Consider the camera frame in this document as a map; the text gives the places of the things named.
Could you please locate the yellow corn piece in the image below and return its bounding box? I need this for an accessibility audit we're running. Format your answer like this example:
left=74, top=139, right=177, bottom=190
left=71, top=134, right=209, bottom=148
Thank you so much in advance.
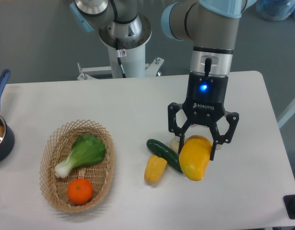
left=144, top=155, right=167, bottom=184

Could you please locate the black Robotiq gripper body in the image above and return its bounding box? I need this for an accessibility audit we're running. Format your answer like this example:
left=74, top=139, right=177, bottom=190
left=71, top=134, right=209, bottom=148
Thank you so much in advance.
left=182, top=72, right=228, bottom=127

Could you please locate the woven wicker basket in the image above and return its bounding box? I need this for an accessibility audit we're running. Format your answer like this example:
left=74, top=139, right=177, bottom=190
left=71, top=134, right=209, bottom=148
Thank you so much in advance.
left=40, top=120, right=115, bottom=213

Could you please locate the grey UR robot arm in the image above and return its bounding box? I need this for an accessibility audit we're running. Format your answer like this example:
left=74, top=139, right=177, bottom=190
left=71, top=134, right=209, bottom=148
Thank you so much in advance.
left=70, top=0, right=252, bottom=159

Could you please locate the dark green cucumber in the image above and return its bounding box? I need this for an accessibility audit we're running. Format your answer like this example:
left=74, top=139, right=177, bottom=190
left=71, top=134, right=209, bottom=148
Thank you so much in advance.
left=146, top=139, right=183, bottom=173

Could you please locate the yellow mango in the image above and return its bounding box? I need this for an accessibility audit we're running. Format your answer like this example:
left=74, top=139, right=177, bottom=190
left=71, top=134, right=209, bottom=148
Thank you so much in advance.
left=179, top=135, right=212, bottom=181

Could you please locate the transparent plastic container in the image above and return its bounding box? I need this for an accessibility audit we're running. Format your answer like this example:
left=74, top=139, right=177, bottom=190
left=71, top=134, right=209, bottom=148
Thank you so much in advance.
left=256, top=0, right=295, bottom=22

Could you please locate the blue handled saucepan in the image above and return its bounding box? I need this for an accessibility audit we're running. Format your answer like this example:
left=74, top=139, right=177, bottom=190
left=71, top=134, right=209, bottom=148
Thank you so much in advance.
left=0, top=69, right=15, bottom=161

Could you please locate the white table frame leg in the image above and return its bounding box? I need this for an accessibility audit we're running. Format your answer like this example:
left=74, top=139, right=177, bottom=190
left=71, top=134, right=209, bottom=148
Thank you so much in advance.
left=277, top=98, right=295, bottom=128

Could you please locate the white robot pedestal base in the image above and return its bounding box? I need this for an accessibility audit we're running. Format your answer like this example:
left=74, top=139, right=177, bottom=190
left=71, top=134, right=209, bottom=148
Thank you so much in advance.
left=76, top=14, right=165, bottom=81

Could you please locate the white round vegetable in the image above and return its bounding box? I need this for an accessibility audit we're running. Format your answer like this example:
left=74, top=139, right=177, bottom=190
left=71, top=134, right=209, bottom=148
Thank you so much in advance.
left=170, top=138, right=179, bottom=153

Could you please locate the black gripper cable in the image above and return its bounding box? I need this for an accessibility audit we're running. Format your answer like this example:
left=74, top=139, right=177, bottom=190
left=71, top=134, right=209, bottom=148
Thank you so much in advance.
left=203, top=57, right=213, bottom=87

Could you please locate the black device at edge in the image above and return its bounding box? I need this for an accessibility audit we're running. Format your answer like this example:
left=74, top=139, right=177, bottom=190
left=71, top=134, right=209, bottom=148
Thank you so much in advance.
left=283, top=195, right=295, bottom=219

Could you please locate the green bok choy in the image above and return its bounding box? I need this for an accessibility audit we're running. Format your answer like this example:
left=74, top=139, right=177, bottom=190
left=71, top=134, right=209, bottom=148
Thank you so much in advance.
left=54, top=134, right=106, bottom=178

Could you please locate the orange tangerine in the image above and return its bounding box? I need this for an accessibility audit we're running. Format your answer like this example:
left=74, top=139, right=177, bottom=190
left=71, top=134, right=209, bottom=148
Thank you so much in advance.
left=67, top=178, right=93, bottom=205

